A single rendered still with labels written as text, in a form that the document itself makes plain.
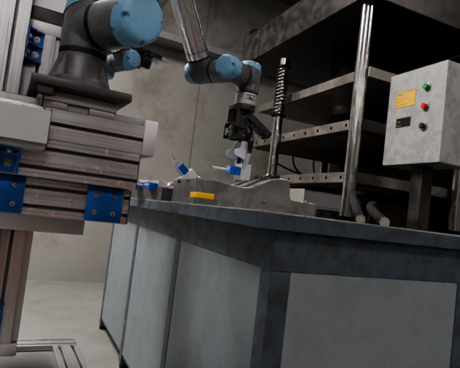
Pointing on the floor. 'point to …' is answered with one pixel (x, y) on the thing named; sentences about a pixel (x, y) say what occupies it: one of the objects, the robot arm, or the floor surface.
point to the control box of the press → (428, 128)
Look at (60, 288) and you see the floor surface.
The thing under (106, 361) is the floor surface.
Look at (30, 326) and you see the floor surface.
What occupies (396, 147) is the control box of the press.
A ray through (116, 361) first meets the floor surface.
